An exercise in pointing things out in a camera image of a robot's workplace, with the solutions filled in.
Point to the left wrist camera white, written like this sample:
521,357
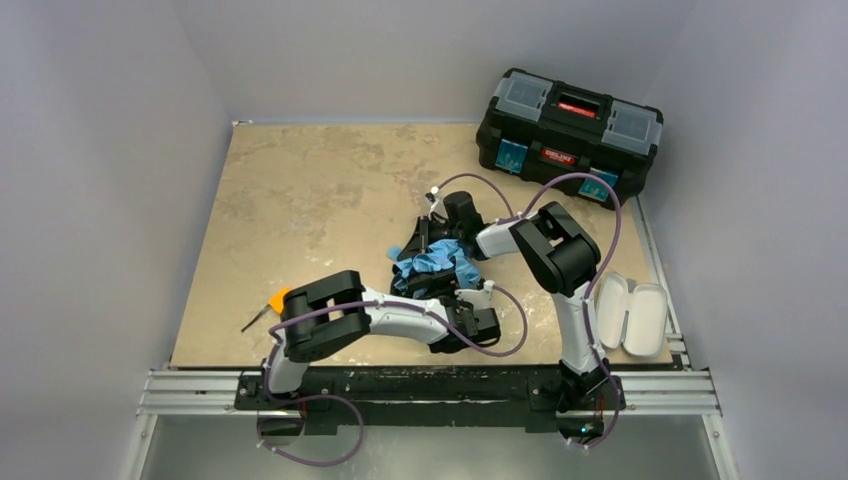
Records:
480,297

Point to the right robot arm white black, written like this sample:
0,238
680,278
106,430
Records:
563,259

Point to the aluminium frame rail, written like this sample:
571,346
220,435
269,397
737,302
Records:
670,429

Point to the light blue folding umbrella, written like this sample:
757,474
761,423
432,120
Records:
441,255

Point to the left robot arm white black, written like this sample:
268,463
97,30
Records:
321,318

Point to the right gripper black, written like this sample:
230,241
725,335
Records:
428,234

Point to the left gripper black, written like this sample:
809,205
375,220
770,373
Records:
432,283

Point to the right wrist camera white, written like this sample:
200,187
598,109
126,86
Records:
436,204

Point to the white glasses case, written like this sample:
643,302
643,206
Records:
631,316

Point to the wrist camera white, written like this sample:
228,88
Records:
436,204
480,297

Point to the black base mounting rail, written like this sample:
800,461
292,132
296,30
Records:
500,396

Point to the black toolbox with clear lids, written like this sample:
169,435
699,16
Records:
537,128

